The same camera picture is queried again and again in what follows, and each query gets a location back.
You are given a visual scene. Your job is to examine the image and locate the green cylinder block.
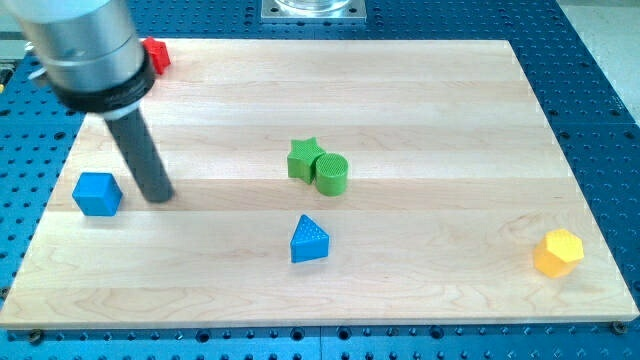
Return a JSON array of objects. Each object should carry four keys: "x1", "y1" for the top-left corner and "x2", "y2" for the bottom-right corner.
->
[{"x1": 316, "y1": 153, "x2": 349, "y2": 196}]

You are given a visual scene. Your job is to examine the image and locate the yellow hexagon block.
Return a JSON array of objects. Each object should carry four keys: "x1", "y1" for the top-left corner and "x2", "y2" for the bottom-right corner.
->
[{"x1": 533, "y1": 229, "x2": 584, "y2": 278}]

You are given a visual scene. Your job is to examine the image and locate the wooden board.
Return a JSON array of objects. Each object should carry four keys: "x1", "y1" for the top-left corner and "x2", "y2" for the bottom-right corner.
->
[{"x1": 1, "y1": 39, "x2": 638, "y2": 329}]

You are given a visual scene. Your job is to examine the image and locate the blue cube block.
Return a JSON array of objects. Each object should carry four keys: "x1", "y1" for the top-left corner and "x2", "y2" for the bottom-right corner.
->
[{"x1": 72, "y1": 172, "x2": 122, "y2": 217}]

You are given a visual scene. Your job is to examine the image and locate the blue perforated metal table plate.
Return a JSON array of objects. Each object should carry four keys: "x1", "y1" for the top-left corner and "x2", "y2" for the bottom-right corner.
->
[{"x1": 1, "y1": 0, "x2": 639, "y2": 359}]

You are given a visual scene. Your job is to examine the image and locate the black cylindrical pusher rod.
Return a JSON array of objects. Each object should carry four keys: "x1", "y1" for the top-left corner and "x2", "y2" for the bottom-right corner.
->
[{"x1": 106, "y1": 109, "x2": 174, "y2": 203}]

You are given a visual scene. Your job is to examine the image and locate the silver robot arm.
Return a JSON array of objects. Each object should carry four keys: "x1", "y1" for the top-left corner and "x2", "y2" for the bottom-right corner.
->
[{"x1": 3, "y1": 0, "x2": 155, "y2": 120}]

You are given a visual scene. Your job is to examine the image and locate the blue triangle block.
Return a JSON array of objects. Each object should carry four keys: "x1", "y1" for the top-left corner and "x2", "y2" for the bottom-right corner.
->
[{"x1": 290, "y1": 215, "x2": 330, "y2": 263}]

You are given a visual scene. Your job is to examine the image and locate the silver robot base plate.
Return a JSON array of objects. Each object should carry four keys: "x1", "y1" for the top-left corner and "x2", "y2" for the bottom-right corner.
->
[{"x1": 260, "y1": 0, "x2": 367, "y2": 23}]

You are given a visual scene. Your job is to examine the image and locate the green star block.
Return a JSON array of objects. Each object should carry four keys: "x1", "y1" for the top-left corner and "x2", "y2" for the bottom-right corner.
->
[{"x1": 287, "y1": 137, "x2": 325, "y2": 184}]

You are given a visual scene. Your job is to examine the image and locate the red block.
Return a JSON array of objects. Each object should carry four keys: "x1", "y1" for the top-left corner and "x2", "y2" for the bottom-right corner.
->
[{"x1": 143, "y1": 37, "x2": 171, "y2": 75}]

